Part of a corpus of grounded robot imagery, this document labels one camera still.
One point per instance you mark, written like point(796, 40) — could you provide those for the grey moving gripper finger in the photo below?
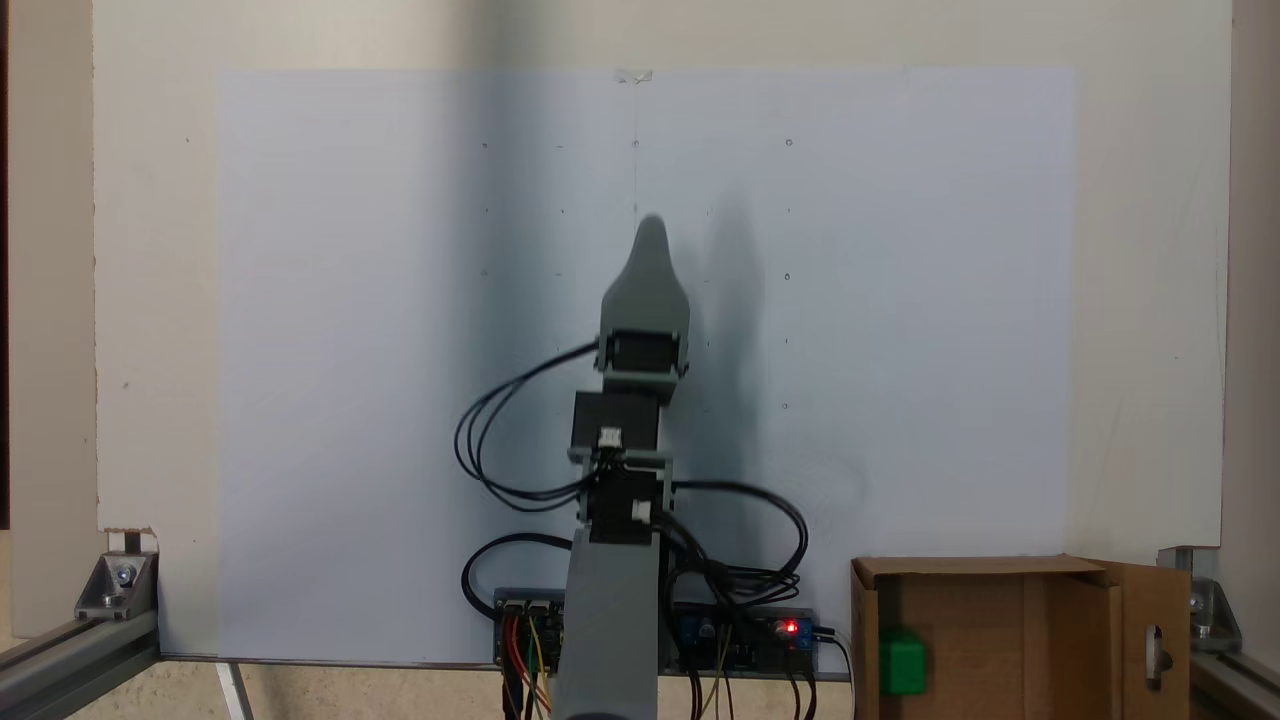
point(645, 295)

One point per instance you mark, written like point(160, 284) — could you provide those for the green die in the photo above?
point(903, 665)

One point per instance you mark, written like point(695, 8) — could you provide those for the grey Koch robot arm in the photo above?
point(610, 620)

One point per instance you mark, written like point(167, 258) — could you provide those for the clear tape piece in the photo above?
point(635, 76)

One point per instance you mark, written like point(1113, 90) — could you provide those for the circuit board with blue parts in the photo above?
point(760, 640)

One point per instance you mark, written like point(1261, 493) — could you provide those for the brown cardboard box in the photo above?
point(1000, 650)

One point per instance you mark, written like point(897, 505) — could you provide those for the metal corner bracket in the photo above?
point(1215, 610)
point(120, 585)

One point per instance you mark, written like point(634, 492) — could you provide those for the aluminium frame post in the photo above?
point(70, 665)
point(1235, 690)

